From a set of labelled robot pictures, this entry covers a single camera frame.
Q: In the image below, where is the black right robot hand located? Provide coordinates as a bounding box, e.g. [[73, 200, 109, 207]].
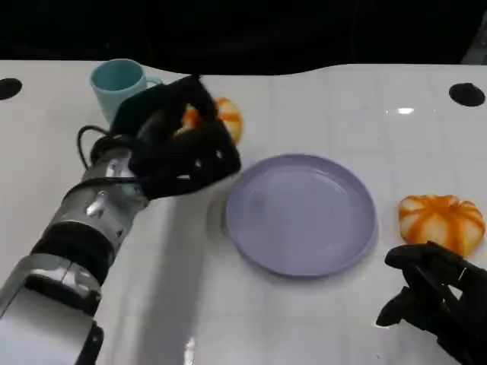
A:
[[375, 241, 487, 365]]

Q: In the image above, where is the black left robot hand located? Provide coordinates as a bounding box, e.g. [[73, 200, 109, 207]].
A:
[[110, 74, 243, 201]]

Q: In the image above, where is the orange and white bread roll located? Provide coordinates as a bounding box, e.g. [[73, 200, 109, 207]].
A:
[[397, 194, 486, 256], [173, 97, 244, 146]]

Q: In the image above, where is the pale green mug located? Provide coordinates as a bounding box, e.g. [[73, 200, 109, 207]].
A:
[[89, 58, 167, 125]]

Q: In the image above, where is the lilac plate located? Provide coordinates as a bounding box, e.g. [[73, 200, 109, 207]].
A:
[[224, 153, 377, 280]]

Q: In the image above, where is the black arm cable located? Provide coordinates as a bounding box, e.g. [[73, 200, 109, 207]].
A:
[[77, 125, 138, 188]]

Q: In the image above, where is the black table cable hole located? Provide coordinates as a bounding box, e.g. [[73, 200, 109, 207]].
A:
[[0, 78, 23, 101], [448, 82, 485, 107]]

